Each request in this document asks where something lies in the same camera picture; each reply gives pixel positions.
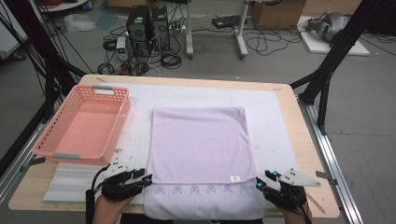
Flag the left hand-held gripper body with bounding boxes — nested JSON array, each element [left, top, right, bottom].
[[101, 160, 145, 202]]

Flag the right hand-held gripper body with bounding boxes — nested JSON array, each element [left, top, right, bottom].
[[263, 167, 321, 211]]

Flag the lilac patterned towel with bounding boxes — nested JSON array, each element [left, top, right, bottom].
[[143, 105, 265, 221]]

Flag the pink plastic basket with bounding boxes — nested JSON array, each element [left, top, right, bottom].
[[32, 84, 132, 166]]

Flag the person's right hand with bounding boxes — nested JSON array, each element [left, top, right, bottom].
[[279, 202, 313, 224]]

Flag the person's left hand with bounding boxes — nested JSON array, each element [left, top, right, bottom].
[[92, 194, 134, 224]]

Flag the thin wooden stick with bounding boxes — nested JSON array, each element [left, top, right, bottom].
[[307, 193, 326, 215]]

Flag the white grid foam mat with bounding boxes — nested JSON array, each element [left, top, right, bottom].
[[43, 82, 310, 211]]

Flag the white bench power supply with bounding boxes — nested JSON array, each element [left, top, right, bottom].
[[116, 35, 129, 62]]

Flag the white floor board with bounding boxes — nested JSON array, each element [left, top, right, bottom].
[[300, 15, 371, 57]]

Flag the black computer tower green label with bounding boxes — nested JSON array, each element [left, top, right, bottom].
[[125, 5, 153, 57]]

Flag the white power strip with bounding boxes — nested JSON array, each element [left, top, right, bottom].
[[169, 23, 187, 34]]

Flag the teal sheet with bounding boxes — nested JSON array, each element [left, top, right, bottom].
[[94, 8, 120, 31]]

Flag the cardboard box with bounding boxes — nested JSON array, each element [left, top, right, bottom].
[[303, 0, 363, 17], [251, 0, 307, 31], [106, 0, 153, 8]]

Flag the grey rounded machine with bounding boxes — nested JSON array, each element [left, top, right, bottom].
[[306, 11, 351, 43]]

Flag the black flat box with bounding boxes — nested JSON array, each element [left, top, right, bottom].
[[211, 15, 248, 29]]

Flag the clear plastic bag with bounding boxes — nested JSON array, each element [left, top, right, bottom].
[[64, 13, 97, 34]]

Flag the white round table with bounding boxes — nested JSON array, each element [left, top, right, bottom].
[[36, 0, 90, 13]]

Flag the white cabinet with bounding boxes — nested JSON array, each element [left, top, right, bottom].
[[0, 6, 29, 60]]

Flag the right hand-held gripper black cable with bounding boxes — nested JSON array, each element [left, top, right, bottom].
[[286, 192, 312, 224]]

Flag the hand-held gripper black cable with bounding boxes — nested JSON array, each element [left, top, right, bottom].
[[286, 192, 312, 224], [85, 164, 111, 224]]

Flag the left hand-held gripper black cable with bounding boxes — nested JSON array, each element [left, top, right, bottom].
[[85, 164, 111, 224]]

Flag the grey metal bracket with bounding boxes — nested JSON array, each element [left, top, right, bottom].
[[20, 157, 47, 173], [316, 170, 339, 186]]

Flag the aluminium rail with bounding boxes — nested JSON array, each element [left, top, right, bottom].
[[0, 122, 45, 203], [297, 99, 365, 224]]

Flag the coiled black cable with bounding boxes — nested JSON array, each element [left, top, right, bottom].
[[96, 62, 116, 76], [160, 50, 183, 70]]

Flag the tangled black floor cable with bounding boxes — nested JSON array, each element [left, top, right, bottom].
[[246, 27, 303, 57]]

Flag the white desk frame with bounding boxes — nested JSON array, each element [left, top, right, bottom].
[[185, 0, 250, 60]]

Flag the black metal frame stand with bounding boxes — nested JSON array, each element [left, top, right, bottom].
[[289, 0, 396, 136], [0, 0, 88, 178]]

